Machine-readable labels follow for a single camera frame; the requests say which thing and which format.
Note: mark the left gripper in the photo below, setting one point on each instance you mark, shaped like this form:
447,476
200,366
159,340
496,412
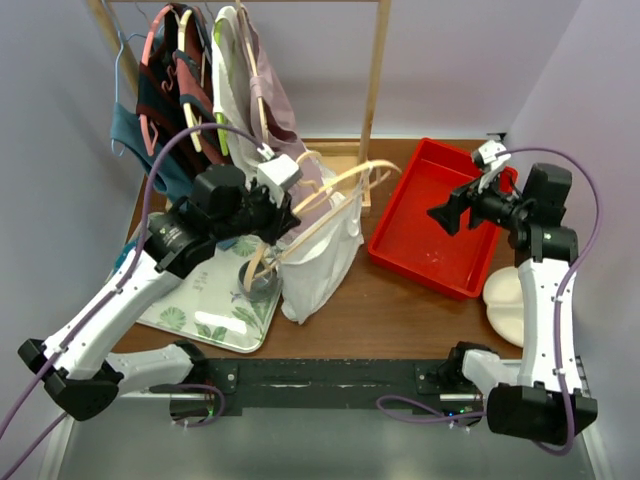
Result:
282,218

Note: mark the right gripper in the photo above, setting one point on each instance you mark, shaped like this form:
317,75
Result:
448,215

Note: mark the wooden hanger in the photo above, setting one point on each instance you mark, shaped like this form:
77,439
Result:
253,69
371,172

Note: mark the white tank top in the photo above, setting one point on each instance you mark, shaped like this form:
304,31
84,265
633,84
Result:
314,266

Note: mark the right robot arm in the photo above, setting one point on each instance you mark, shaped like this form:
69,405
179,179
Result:
543,402

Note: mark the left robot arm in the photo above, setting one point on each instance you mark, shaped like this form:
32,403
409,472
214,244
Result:
77,366

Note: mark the mauve tank top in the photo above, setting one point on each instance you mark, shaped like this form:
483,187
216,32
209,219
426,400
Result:
283,137

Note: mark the green hanger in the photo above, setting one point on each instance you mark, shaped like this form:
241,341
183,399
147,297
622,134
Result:
217,61

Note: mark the pink hanger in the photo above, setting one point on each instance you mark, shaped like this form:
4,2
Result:
157,91

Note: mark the teal tank top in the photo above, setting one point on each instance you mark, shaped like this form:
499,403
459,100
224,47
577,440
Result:
170,181

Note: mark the cream plastic hanger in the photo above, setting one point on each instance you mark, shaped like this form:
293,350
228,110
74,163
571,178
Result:
188,58

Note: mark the wooden hanger under mauve top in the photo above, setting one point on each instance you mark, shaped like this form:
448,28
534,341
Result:
253,69

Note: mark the red plastic bin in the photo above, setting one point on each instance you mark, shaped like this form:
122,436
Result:
408,242

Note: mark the cream divided plate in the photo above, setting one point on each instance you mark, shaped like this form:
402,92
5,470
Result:
502,295

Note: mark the floral serving tray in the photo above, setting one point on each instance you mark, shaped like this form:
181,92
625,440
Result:
209,307

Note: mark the wooden clothes rack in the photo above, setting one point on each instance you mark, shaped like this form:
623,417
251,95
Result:
338,154

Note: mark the white hanging garment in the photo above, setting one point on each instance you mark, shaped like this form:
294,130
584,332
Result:
235,96

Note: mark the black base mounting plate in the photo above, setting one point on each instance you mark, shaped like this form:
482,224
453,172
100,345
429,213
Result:
240,384

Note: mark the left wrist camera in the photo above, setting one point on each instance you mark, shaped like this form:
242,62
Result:
281,172

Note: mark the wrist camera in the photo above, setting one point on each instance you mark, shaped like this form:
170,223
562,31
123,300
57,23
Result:
490,158
281,172

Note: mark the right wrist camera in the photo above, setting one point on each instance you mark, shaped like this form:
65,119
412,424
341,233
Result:
490,158

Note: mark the light blue wire hanger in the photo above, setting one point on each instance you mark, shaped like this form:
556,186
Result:
125,134

